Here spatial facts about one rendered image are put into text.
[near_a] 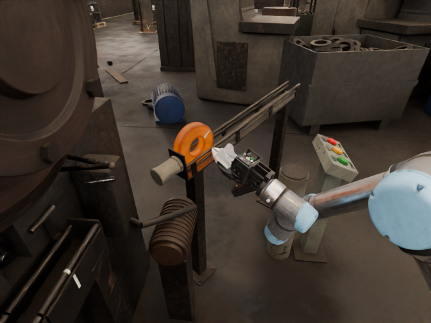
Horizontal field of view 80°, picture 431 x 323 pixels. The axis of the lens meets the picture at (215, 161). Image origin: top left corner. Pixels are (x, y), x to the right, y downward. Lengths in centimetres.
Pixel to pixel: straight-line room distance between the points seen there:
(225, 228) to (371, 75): 181
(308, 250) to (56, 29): 137
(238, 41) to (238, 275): 229
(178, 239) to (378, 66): 224
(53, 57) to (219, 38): 271
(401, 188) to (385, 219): 6
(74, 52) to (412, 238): 57
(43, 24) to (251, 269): 126
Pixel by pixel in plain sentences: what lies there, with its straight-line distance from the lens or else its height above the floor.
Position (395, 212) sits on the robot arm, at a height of 85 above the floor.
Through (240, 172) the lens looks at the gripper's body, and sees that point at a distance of 75.
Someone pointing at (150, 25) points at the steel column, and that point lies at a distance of 913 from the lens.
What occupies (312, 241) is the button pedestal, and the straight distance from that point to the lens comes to 143.
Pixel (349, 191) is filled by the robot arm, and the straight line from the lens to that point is 75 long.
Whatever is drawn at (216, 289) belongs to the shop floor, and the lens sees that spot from 132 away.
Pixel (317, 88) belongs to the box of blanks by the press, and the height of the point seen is 46.
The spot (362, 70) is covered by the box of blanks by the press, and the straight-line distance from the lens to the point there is 256.
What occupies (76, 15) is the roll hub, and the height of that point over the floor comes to 112.
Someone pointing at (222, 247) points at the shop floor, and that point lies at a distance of 145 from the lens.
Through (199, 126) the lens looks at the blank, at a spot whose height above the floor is 78.
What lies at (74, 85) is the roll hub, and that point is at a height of 104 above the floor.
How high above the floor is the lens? 115
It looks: 34 degrees down
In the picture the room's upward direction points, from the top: straight up
